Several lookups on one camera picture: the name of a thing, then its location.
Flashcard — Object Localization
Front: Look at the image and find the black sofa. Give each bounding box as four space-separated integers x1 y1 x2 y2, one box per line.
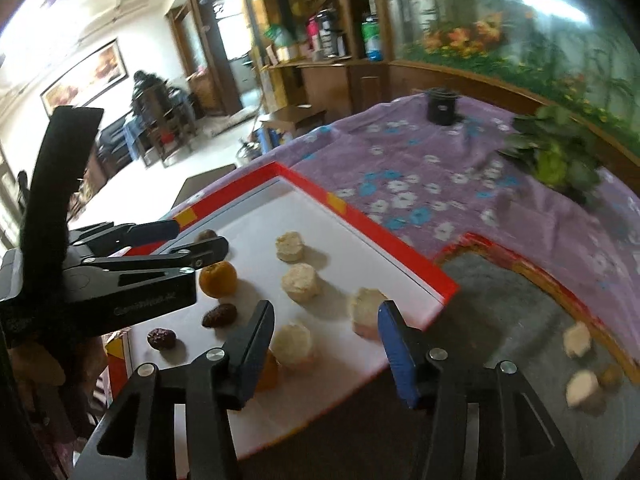
96 114 135 177

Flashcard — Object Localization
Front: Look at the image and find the dark floor mat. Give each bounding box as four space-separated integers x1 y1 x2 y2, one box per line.
171 163 237 212

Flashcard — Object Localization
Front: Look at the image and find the purple floral tablecloth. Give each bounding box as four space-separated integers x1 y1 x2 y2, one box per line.
255 94 640 361

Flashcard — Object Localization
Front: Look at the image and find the green plastic bottle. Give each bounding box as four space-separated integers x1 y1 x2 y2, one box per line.
362 14 384 62

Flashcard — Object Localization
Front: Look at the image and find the flower-decorated glass partition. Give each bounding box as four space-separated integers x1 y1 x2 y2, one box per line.
385 0 640 161

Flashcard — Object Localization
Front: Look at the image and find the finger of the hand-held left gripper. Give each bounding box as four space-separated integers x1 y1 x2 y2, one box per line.
81 236 231 274
69 218 181 257

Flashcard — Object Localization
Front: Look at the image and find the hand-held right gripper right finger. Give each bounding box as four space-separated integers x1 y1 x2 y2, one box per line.
376 300 583 480

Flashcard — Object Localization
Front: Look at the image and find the metal pot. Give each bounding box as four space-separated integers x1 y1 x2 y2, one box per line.
235 140 262 167

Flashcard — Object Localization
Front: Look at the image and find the grey mat with red border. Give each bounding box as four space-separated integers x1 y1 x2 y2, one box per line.
235 232 640 480

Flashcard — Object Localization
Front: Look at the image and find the brown kiwi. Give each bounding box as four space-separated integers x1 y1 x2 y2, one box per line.
599 364 625 390

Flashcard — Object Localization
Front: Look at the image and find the wooden rack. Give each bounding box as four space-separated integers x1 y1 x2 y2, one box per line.
132 82 197 169

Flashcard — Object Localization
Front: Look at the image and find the dark cloth pile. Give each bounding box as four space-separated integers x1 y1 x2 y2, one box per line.
131 70 172 103

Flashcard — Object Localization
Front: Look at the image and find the black cup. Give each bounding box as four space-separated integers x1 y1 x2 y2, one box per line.
425 87 458 125

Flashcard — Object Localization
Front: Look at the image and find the wooden sideboard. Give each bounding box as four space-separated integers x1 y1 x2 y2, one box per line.
260 56 393 117

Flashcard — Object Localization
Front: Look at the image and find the orange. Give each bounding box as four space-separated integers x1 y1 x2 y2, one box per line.
255 349 281 392
199 261 238 297

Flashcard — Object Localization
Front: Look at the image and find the green leafy vegetable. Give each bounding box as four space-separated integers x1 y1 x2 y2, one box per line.
497 105 608 206

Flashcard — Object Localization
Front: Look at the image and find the framed wall picture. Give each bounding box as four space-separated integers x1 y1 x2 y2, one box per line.
40 37 129 117

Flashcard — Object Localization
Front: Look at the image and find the person's left hand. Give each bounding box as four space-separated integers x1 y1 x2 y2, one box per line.
9 340 68 387

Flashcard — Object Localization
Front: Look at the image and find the green plastic bag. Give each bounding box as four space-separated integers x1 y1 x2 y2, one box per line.
264 24 297 50

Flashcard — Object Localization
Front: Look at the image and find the small wooden stool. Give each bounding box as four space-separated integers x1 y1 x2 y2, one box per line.
256 106 327 137

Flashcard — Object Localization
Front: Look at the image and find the red-edged white tray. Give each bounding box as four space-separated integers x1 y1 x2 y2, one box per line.
102 161 460 461

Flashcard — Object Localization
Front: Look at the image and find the black steel thermos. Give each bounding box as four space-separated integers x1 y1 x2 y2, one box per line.
317 9 347 58

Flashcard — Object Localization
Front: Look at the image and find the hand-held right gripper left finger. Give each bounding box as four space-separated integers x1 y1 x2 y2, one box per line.
67 300 277 480

